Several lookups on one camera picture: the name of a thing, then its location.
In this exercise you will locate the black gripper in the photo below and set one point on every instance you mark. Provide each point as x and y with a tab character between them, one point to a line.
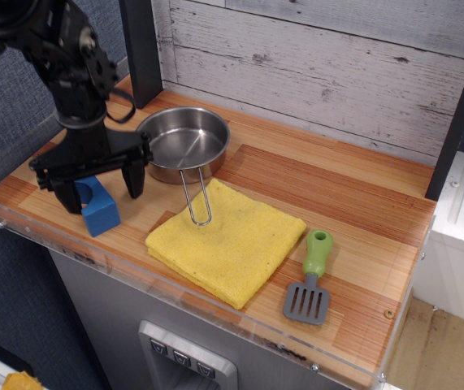
91	151

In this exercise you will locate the yellow cloth scrap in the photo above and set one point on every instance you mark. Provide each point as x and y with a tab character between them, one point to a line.
21	381

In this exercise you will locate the blue arch block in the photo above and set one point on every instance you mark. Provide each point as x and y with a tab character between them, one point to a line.
98	208

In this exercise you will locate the steel pot with wire handle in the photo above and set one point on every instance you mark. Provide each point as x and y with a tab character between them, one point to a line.
188	145

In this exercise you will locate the silver dispenser panel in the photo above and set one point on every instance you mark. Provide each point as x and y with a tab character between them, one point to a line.
175	362

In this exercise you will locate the clear acrylic guard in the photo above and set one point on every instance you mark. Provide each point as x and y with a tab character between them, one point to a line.
374	205

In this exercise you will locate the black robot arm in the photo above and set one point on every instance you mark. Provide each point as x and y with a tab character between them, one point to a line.
57	38

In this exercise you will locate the black left post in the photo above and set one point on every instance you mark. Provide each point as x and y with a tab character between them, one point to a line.
142	50

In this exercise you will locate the green handled grey spatula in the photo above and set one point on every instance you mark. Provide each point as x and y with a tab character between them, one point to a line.
307	302

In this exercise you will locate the white ridged side cabinet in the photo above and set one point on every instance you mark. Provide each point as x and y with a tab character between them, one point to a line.
439	276

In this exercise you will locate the yellow folded cloth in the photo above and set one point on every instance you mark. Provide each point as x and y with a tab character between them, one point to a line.
226	242

